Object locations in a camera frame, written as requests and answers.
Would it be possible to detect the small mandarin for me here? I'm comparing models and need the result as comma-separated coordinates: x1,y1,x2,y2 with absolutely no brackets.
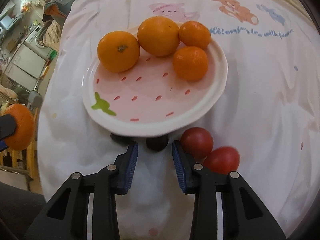
179,21,211,50
3,103,35,151
172,46,209,82

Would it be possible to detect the large orange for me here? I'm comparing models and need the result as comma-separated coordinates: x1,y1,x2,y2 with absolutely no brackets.
97,31,140,73
137,16,180,57

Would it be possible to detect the yellow wooden chair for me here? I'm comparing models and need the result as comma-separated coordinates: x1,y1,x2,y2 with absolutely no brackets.
1,109,39,180

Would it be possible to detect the white cabinet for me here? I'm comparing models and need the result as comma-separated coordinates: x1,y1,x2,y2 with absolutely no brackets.
4,44,47,90

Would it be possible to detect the red tomato right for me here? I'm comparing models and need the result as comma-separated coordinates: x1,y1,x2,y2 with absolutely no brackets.
203,146,240,174

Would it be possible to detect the red tomato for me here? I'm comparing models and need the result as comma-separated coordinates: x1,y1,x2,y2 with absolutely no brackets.
203,146,240,174
180,127,214,160

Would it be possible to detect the white washing machine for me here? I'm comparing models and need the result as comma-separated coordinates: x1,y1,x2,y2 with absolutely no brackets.
23,24,46,49

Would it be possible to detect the red tomato left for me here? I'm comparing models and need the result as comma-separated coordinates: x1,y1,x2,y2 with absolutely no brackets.
180,127,214,160

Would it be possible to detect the dark plum right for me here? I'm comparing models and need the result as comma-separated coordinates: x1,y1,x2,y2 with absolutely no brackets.
146,134,169,152

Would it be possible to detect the teal orange pillow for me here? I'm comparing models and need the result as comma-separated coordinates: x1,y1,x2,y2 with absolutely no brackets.
42,0,76,27

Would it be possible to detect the pink strawberry pattern plate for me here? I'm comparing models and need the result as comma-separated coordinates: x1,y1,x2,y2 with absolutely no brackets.
82,40,228,137

